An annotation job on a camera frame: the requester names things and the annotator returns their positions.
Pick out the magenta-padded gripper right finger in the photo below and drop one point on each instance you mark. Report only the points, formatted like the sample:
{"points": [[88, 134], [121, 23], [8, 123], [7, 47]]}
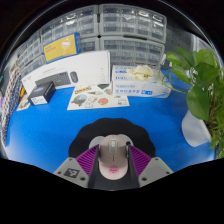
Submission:
{"points": [[155, 170]]}

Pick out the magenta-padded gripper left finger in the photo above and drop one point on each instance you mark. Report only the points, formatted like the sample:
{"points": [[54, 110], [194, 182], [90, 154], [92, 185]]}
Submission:
{"points": [[68, 170]]}

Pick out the pink computer mouse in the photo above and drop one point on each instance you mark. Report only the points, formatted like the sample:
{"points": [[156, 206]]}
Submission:
{"points": [[113, 160]]}

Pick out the black scalloped mouse pad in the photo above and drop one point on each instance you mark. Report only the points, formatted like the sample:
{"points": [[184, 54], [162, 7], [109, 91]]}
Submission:
{"points": [[100, 126]]}

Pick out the cartoon print sticker sheet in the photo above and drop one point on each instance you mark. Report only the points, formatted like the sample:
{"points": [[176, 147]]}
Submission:
{"points": [[100, 100]]}

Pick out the green potted plant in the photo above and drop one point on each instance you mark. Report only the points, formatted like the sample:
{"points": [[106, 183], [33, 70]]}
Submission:
{"points": [[198, 103]]}

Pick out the small black box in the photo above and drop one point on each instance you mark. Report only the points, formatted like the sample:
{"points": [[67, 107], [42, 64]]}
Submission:
{"points": [[41, 90]]}

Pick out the white blue glove box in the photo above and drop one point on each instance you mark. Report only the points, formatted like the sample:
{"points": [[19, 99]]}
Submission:
{"points": [[133, 88]]}

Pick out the yellow and red tool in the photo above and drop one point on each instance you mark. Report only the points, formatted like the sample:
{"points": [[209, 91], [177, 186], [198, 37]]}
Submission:
{"points": [[22, 92]]}

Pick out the cream rubber glove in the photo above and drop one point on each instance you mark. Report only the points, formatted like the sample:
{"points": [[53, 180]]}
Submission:
{"points": [[141, 71]]}

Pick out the white keyboard carton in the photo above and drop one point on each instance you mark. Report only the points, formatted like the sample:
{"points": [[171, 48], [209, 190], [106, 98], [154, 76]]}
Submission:
{"points": [[90, 70]]}

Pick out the red blue checked cloth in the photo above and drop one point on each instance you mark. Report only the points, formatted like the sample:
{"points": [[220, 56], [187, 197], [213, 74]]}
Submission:
{"points": [[12, 78]]}

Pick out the yellow and blue box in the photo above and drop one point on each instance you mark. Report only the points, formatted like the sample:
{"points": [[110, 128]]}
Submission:
{"points": [[61, 48]]}

